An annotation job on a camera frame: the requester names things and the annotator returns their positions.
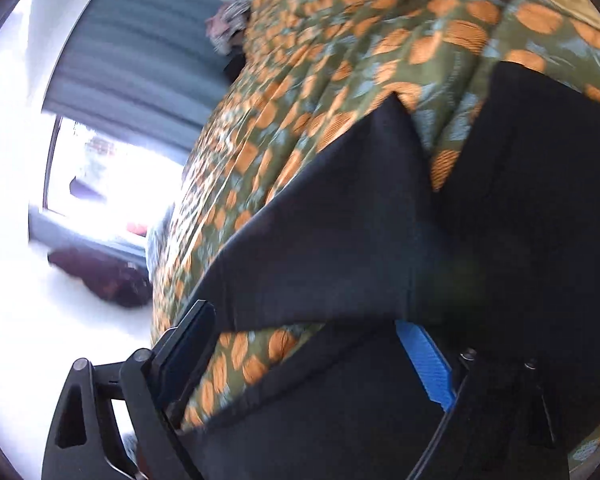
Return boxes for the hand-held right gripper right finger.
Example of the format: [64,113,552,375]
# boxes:
[395,320,566,480]

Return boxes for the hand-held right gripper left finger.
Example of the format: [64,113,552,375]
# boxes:
[42,300,216,480]

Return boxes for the black pants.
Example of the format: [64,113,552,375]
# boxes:
[180,62,600,480]

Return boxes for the grey pillow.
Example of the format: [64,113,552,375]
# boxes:
[146,204,177,276]

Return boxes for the dark bag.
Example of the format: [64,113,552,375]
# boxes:
[47,247,153,308]

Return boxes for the bright window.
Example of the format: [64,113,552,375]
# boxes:
[42,115,191,248]

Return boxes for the grey-green curtain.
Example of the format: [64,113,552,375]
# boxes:
[42,0,261,153]

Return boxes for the patterned cloth pile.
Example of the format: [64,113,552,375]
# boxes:
[205,0,253,56]

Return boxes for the green orange printed blanket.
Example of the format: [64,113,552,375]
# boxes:
[149,0,600,476]

